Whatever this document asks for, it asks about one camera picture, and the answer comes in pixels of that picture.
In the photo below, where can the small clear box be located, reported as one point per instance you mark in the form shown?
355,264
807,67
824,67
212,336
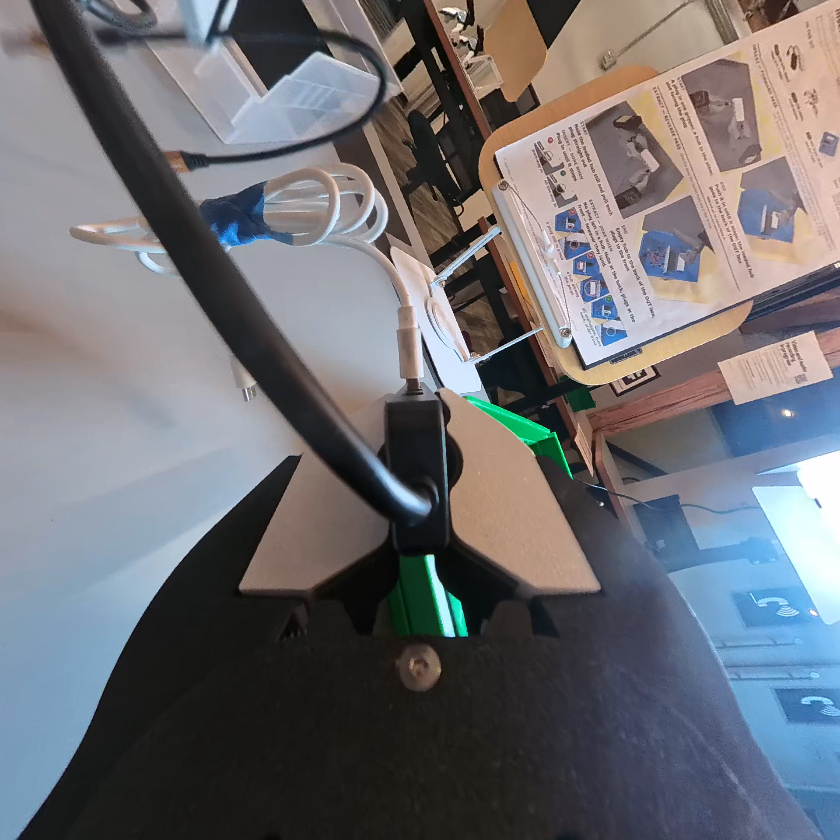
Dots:
485,72

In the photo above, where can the black office chair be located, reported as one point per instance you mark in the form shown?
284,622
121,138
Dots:
423,141

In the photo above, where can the small paper notice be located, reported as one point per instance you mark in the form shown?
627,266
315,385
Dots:
774,367

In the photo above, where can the wooden shelf frame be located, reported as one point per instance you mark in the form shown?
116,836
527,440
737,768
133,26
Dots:
656,403

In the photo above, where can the clear plastic box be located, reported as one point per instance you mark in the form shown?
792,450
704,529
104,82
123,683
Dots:
308,85

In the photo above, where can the printed instruction poster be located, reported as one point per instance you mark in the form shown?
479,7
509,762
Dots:
689,197

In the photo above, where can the white metal stand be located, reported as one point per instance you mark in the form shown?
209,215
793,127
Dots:
535,262

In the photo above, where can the dark sign white icon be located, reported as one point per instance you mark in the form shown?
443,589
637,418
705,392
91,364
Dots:
810,705
774,607

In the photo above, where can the wooden chair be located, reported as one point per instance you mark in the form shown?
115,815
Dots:
515,46

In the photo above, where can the green plastic bin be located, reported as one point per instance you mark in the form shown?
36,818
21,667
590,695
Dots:
420,597

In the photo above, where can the bright white panel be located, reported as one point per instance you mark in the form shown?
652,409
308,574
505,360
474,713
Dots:
800,538

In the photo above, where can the green tape piece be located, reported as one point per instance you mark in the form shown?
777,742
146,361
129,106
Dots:
581,398

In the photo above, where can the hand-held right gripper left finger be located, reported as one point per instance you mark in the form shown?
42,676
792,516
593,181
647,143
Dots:
295,538

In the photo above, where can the white box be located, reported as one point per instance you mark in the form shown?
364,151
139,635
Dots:
203,19

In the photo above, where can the black box device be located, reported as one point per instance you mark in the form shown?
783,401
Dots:
666,531

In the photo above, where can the black metal rail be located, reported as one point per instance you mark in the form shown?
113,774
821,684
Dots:
800,285

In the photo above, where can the black usb hub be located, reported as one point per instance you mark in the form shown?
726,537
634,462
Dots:
413,446

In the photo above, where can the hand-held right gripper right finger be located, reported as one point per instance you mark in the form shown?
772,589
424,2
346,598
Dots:
512,525

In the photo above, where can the light wooden board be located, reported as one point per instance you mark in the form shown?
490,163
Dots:
689,339

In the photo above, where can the black white marker tag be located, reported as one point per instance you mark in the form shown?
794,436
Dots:
633,380

